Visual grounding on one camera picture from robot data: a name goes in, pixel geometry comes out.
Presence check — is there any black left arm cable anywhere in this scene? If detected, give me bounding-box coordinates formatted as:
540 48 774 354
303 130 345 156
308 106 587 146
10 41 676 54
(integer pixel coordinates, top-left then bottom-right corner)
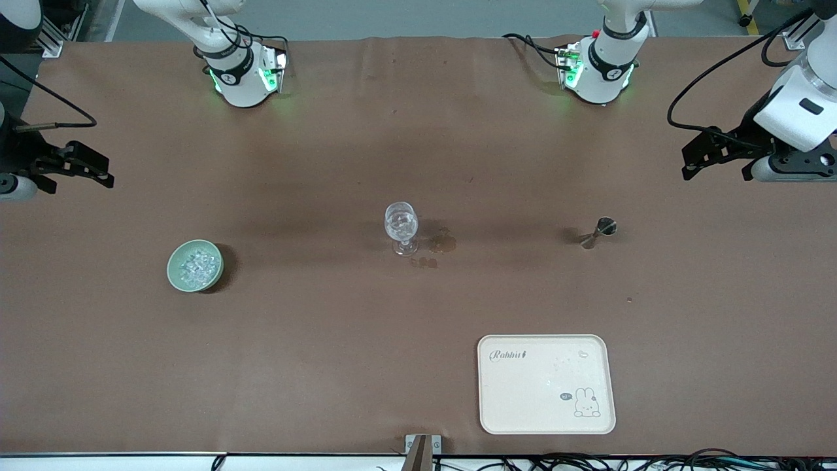
666 5 837 150

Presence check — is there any black cable bundle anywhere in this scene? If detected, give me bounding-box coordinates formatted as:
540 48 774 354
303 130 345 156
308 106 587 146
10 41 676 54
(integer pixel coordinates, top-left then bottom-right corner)
376 448 837 471

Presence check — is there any black right base cable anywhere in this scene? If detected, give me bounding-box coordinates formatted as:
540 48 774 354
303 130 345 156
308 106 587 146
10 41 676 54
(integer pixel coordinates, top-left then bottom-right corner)
195 0 290 74

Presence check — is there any clear ice cubes pile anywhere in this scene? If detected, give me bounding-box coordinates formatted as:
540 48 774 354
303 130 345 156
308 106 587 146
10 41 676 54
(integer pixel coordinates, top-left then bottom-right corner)
179 249 220 288

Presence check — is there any black left base cable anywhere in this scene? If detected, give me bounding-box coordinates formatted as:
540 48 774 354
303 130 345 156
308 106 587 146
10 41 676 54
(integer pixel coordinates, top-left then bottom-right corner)
502 32 577 74

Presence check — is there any clear stemmed wine glass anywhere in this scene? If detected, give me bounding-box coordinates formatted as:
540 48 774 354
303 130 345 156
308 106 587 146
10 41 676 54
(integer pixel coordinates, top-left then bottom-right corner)
384 202 420 257

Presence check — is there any black base cable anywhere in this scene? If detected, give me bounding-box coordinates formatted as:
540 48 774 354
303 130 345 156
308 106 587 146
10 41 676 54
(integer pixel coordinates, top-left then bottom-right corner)
502 32 577 74
195 0 290 74

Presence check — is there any cream rabbit print tray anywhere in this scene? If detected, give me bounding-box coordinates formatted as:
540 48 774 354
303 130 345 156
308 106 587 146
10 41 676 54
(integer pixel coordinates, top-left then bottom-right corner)
477 334 617 436

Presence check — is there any aluminium frame profile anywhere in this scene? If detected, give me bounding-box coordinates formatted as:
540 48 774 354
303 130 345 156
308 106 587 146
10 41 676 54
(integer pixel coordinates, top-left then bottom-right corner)
781 8 826 52
34 0 90 60

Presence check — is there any steel double jigger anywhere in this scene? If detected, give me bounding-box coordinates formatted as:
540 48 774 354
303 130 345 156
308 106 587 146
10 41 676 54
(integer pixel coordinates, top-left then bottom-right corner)
579 217 618 251

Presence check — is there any brown table mat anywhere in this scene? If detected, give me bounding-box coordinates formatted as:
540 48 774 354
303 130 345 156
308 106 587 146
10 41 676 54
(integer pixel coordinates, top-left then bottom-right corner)
0 35 837 457

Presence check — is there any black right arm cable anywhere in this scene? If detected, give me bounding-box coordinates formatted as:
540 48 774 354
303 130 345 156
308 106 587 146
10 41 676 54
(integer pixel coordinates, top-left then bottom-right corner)
0 55 98 133

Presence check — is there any grey metal table bracket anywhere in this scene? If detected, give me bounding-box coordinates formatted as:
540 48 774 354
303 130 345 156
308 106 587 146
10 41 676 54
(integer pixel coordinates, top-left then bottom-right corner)
403 433 443 471

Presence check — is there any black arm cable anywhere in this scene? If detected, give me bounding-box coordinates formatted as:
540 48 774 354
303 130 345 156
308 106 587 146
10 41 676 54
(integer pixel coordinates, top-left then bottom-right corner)
666 5 837 150
0 55 98 133

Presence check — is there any green ceramic bowl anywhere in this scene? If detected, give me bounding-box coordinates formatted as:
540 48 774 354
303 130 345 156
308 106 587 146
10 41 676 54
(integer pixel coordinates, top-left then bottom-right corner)
167 239 225 293

